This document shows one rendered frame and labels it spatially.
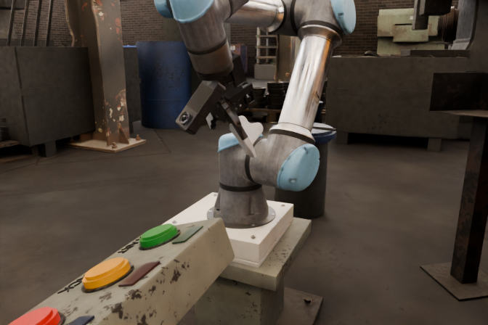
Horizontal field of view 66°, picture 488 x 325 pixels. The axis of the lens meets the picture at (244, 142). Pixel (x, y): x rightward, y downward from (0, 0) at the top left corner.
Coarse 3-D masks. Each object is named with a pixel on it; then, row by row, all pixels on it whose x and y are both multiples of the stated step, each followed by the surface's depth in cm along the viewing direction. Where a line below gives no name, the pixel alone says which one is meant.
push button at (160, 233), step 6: (156, 228) 41; (162, 228) 40; (168, 228) 39; (174, 228) 39; (144, 234) 40; (150, 234) 39; (156, 234) 38; (162, 234) 38; (168, 234) 38; (174, 234) 39; (144, 240) 39; (150, 240) 38; (156, 240) 38; (162, 240) 38; (144, 246) 38; (150, 246) 38
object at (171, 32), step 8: (168, 24) 394; (176, 24) 390; (224, 24) 427; (168, 32) 396; (176, 32) 393; (168, 40) 399; (176, 40) 395; (192, 72) 395; (192, 80) 397; (200, 80) 393; (192, 88) 399
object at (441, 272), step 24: (480, 72) 132; (432, 96) 131; (456, 96) 133; (480, 96) 135; (480, 120) 119; (480, 144) 120; (480, 168) 120; (480, 192) 122; (480, 216) 125; (456, 240) 132; (480, 240) 127; (432, 264) 142; (456, 264) 132; (456, 288) 128; (480, 288) 128
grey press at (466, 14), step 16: (416, 0) 375; (432, 0) 329; (448, 0) 326; (464, 0) 344; (480, 0) 307; (416, 16) 372; (464, 16) 341; (480, 16) 310; (464, 32) 337; (480, 32) 312; (464, 48) 324; (480, 48) 315; (480, 64) 318; (464, 128) 332
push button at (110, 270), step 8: (104, 264) 34; (112, 264) 33; (120, 264) 32; (128, 264) 33; (88, 272) 33; (96, 272) 32; (104, 272) 32; (112, 272) 32; (120, 272) 32; (88, 280) 32; (96, 280) 31; (104, 280) 31; (112, 280) 31; (88, 288) 32
